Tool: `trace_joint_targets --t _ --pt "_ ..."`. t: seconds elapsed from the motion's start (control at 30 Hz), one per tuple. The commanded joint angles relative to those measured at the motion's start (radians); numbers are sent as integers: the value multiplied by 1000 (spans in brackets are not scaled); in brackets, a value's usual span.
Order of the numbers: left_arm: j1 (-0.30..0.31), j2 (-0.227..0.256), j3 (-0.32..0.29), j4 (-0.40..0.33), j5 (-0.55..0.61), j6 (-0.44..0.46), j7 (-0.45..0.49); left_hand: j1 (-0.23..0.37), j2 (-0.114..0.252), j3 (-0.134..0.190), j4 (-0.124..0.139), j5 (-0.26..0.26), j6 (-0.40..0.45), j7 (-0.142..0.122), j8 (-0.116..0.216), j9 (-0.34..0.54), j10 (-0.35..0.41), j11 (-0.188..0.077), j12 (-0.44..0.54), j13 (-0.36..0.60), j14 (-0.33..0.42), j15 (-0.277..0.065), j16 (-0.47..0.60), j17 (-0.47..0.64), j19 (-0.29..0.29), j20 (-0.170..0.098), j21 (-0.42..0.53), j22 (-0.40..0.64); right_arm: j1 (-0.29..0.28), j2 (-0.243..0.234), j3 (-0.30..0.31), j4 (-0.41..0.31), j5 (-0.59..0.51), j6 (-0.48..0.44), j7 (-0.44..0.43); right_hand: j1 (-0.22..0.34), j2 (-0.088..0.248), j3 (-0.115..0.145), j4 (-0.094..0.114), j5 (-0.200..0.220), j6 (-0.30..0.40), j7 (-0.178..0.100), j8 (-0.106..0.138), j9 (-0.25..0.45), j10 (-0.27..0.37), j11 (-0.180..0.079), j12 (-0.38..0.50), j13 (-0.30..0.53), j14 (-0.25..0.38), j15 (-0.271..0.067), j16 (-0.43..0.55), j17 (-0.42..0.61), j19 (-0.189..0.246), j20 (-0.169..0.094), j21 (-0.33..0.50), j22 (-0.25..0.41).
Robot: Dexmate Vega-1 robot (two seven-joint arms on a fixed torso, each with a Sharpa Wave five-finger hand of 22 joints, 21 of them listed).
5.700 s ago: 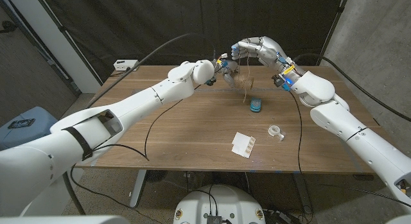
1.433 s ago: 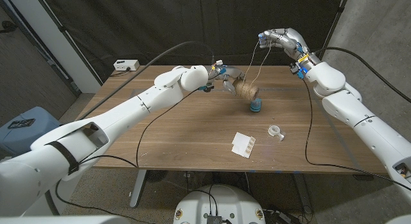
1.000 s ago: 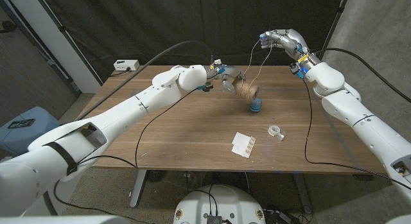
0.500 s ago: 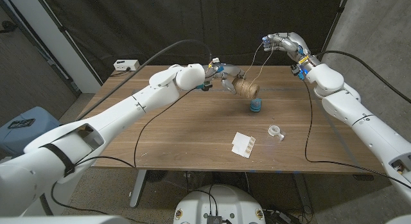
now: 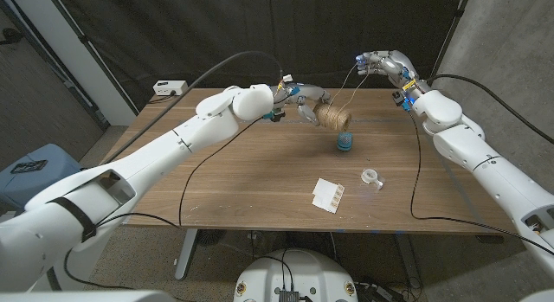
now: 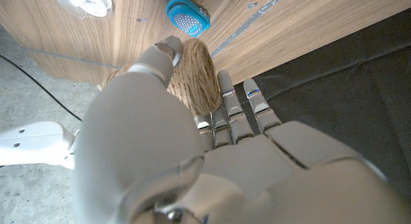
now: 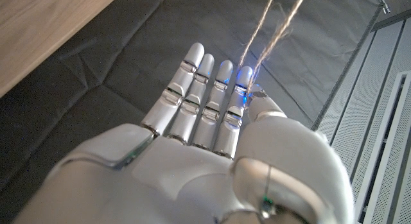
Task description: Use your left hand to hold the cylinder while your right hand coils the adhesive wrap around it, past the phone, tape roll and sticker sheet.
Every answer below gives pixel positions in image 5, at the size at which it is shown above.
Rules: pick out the black backdrop stand pole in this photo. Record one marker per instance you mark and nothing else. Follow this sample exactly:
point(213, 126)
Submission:
point(86, 41)
point(452, 31)

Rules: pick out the white floor power strip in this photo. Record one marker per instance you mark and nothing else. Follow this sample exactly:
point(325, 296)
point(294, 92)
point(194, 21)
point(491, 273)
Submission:
point(381, 292)

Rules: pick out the black backdrop curtain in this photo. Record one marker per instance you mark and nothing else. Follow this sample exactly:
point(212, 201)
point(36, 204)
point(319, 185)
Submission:
point(277, 25)

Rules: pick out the white power box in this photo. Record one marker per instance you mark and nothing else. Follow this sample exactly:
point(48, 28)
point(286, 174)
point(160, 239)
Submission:
point(169, 88)

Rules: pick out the white sticker sheet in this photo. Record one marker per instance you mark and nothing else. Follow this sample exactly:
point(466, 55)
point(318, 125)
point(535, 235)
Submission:
point(326, 197)

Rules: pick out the brown jute twine spool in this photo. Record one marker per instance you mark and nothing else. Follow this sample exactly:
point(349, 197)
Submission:
point(333, 117)

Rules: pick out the black wall hook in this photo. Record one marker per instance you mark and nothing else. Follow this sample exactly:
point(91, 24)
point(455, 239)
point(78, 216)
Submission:
point(10, 35)

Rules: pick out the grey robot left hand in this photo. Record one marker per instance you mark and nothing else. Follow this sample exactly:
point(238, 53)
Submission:
point(303, 92)

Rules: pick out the black metal wall rail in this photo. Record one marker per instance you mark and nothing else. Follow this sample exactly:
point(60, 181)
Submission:
point(65, 81)

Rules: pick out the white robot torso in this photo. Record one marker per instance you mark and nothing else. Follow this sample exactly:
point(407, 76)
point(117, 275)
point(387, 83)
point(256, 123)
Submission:
point(298, 271)

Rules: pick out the clear tape roll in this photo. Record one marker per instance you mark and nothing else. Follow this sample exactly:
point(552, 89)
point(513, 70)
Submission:
point(370, 175)

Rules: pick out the grey metal table leg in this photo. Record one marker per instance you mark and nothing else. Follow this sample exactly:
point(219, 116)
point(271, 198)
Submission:
point(186, 254)
point(407, 258)

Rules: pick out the black flat device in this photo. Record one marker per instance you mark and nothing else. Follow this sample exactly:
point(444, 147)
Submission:
point(28, 166)

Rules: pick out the jute twine strand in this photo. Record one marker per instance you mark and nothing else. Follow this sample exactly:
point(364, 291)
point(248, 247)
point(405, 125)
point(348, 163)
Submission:
point(346, 83)

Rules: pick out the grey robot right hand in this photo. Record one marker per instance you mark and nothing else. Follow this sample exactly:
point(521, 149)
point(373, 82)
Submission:
point(396, 66)

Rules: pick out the blue plastic bin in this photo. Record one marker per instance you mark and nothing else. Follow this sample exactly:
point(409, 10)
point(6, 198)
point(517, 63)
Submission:
point(47, 181)

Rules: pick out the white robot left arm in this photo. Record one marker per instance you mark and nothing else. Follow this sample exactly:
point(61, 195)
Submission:
point(151, 159)

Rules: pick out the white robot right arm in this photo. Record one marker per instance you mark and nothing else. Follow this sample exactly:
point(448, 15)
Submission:
point(476, 159)

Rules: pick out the black ribbed round object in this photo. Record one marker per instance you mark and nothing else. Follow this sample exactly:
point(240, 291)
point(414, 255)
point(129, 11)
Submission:
point(211, 237)

